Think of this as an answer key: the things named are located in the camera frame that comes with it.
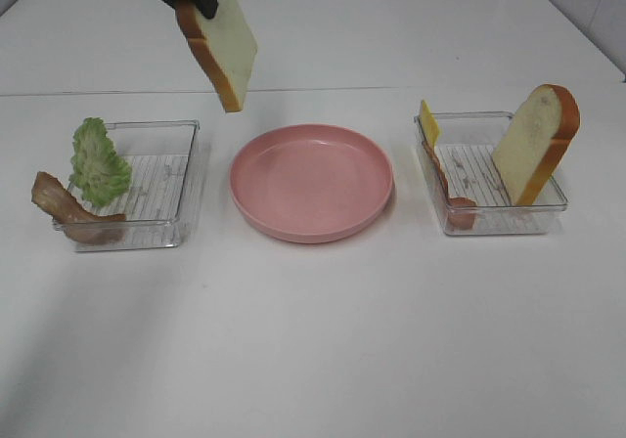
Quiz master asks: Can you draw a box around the bread slice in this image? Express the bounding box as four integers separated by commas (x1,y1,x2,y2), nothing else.
175,0,257,112
492,84,580,206

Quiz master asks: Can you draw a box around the green lettuce leaf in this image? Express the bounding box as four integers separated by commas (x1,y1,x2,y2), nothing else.
69,117,132,207

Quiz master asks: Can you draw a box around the bacon strip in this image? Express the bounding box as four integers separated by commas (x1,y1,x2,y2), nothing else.
423,140,477,230
31,171,126,245

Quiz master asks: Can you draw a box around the yellow cheese slice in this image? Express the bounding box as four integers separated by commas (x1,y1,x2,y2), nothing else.
418,100,440,149

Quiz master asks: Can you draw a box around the left clear plastic tray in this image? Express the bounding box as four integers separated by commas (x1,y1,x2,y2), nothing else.
52,120,207,252

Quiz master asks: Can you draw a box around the clear plastic tray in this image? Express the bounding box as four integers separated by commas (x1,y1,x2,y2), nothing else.
414,111,567,236
52,120,207,252

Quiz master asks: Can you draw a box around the pink round plate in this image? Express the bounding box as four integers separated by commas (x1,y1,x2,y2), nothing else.
229,124,394,243

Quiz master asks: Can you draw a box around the right clear plastic tray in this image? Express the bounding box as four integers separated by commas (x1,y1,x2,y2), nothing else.
414,111,567,236

